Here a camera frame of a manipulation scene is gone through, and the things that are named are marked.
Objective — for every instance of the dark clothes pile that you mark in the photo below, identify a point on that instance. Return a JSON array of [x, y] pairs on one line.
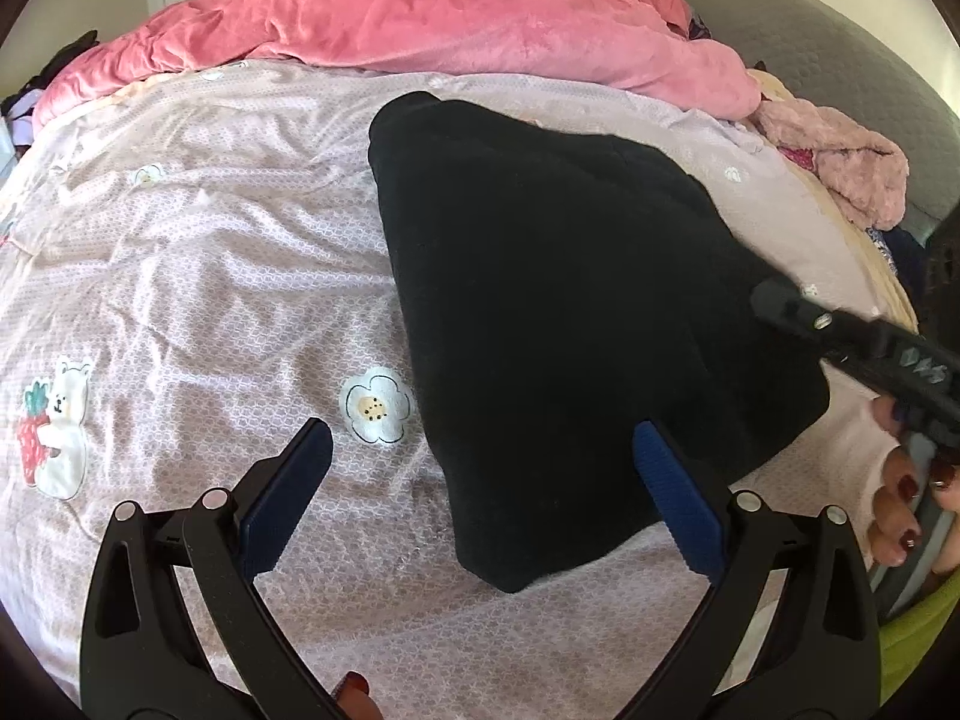
[[18, 108]]

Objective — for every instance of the pink plush duvet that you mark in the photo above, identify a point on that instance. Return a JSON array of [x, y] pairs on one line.
[[642, 46]]

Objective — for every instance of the grey quilted headboard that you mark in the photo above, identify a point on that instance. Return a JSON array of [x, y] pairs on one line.
[[825, 57]]

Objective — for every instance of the light pink fluffy garment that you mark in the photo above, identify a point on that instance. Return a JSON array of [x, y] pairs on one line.
[[866, 172]]

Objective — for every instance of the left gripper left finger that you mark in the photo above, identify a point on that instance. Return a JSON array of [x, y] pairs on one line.
[[174, 625]]

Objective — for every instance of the black long-sleeve shirt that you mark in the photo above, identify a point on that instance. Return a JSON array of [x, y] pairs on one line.
[[558, 289]]

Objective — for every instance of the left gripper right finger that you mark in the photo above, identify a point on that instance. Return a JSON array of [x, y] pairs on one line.
[[787, 628]]

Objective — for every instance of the person left hand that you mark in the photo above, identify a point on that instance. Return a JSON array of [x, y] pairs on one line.
[[353, 696]]

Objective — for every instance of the lilac patterned bed sheet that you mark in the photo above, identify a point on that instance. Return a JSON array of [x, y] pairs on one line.
[[193, 267]]

